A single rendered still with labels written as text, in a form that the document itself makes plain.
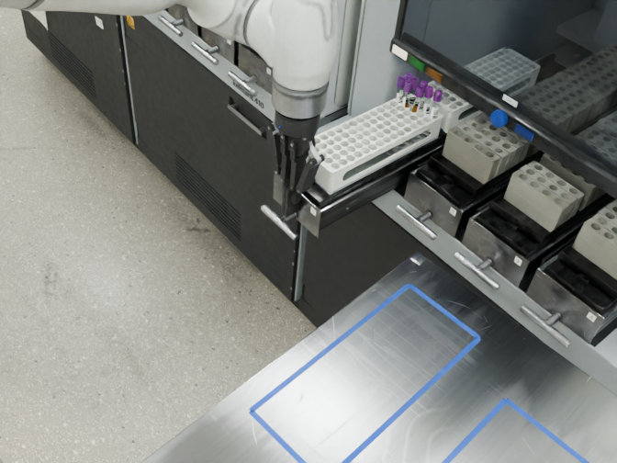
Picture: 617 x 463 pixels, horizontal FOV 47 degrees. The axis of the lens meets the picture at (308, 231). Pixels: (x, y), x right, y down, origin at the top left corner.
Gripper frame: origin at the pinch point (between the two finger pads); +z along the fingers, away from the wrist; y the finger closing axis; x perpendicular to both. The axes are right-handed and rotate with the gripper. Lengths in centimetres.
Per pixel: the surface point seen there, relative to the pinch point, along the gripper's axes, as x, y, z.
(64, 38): -23, 151, 49
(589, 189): -39, -35, -8
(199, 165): -23, 67, 49
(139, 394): 23, 28, 80
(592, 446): -1, -64, -2
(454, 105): -39.2, -3.4, -7.1
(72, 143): -12, 133, 79
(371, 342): 11.6, -33.3, -1.8
